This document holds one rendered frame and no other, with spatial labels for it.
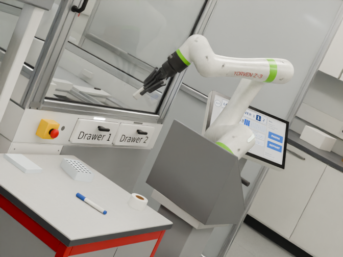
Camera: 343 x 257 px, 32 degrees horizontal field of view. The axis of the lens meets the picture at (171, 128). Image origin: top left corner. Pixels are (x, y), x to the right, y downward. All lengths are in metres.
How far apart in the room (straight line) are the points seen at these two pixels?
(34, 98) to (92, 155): 0.56
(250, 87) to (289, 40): 1.22
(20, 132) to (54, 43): 0.38
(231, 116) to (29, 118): 1.00
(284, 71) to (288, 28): 1.31
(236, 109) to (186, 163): 0.46
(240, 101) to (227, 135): 0.27
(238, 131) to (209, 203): 0.39
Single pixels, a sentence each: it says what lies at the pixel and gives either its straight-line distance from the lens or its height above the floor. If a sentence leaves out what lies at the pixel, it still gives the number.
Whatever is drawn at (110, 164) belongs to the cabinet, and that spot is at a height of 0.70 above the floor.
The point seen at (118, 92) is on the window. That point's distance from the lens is 2.78.
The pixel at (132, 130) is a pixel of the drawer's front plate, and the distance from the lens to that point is 2.95.
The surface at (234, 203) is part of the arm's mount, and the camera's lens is 2.65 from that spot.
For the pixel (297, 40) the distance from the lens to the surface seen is 4.11.
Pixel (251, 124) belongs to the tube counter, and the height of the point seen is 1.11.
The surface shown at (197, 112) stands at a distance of 4.37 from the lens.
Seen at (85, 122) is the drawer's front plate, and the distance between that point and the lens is 2.64.
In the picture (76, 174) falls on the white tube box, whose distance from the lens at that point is 2.38.
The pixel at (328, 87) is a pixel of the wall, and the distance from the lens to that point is 6.10.
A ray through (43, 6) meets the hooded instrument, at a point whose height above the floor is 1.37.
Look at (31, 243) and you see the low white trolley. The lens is 2.02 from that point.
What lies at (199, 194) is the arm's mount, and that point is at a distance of 2.56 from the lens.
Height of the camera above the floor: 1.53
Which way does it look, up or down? 11 degrees down
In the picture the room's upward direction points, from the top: 24 degrees clockwise
